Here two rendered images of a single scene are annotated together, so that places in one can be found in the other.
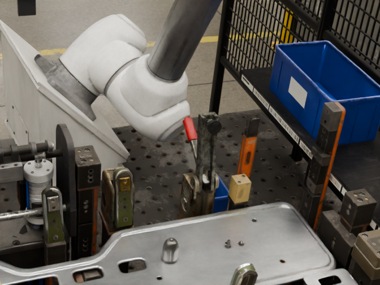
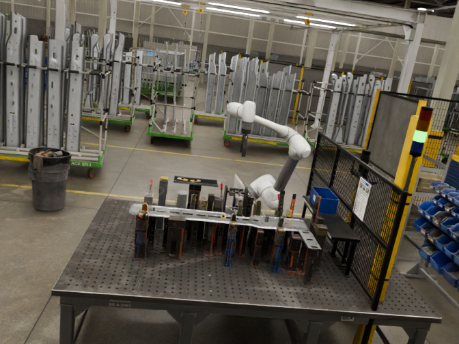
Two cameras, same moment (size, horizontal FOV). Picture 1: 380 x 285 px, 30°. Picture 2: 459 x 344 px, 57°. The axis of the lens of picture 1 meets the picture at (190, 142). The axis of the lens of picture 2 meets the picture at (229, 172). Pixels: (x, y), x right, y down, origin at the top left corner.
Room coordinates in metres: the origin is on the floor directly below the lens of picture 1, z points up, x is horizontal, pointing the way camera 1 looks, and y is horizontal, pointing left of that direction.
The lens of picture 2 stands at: (-2.00, -0.64, 2.25)
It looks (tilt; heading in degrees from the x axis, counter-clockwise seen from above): 16 degrees down; 18
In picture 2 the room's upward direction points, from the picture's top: 8 degrees clockwise
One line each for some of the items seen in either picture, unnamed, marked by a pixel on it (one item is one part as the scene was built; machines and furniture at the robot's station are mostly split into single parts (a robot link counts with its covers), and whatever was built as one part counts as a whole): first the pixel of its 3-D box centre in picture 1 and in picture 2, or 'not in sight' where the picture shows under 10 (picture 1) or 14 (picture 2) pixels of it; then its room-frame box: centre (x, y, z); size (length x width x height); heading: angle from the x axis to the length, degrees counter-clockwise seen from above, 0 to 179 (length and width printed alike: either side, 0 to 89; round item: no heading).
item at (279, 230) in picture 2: not in sight; (276, 249); (0.88, -0.14, 0.87); 0.12 x 0.09 x 0.35; 25
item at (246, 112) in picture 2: not in sight; (247, 110); (1.17, 0.34, 1.80); 0.13 x 0.11 x 0.16; 61
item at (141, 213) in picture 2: not in sight; (142, 235); (0.47, 0.77, 0.88); 0.15 x 0.11 x 0.36; 25
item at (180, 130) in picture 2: not in sight; (174, 101); (7.00, 3.96, 0.88); 1.91 x 1.00 x 1.76; 26
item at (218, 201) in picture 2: not in sight; (216, 220); (1.05, 0.43, 0.89); 0.13 x 0.11 x 0.38; 25
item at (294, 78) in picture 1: (324, 90); (323, 199); (1.62, -0.33, 1.10); 0.30 x 0.17 x 0.13; 24
